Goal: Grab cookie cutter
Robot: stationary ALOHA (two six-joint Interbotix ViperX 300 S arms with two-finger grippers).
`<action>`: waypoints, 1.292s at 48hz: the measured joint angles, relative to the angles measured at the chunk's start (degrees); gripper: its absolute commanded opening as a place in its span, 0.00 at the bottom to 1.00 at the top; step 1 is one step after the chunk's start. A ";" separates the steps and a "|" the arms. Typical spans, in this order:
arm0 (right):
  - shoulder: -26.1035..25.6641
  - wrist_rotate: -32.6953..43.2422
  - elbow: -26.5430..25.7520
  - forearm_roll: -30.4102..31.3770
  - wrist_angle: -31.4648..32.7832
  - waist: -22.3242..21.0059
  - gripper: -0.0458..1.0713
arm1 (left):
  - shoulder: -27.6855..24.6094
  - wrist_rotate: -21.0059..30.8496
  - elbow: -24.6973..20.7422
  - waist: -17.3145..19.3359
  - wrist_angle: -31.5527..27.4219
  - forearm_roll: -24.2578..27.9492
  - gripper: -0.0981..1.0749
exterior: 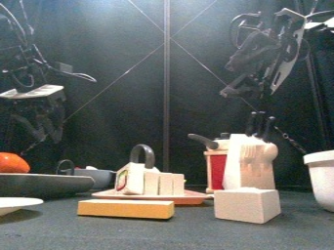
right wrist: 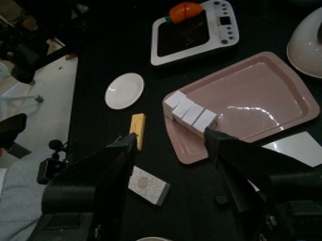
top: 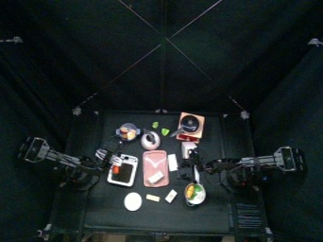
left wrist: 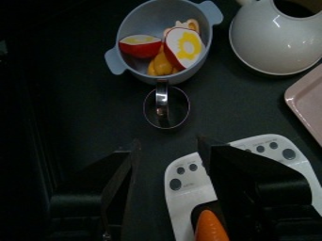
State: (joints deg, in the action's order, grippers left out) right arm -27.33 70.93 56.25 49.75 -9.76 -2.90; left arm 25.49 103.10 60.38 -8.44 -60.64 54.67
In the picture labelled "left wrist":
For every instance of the toy apple half yellow core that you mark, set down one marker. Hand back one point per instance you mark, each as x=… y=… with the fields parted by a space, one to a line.
x=185 y=47

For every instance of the red toy apple half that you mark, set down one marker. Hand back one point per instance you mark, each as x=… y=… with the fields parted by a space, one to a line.
x=139 y=45

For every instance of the white toy kettle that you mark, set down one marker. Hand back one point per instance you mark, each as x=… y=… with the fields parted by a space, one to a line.
x=273 y=40

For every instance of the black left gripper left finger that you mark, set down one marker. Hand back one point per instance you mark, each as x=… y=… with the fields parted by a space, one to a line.
x=119 y=175

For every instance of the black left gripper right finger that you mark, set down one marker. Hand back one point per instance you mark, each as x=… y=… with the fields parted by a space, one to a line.
x=251 y=188

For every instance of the white toy appliance with buttons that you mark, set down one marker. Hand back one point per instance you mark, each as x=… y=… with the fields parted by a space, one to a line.
x=186 y=188

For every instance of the light blue toy pot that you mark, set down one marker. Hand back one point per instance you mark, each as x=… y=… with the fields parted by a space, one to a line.
x=142 y=22

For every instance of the orange toy carrot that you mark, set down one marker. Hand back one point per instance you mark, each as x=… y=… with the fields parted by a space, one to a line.
x=210 y=227

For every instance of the pink tray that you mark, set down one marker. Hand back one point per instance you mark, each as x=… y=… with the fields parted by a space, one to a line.
x=306 y=103

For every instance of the orange toy fruit slice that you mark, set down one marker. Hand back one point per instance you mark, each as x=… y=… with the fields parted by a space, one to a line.
x=160 y=64

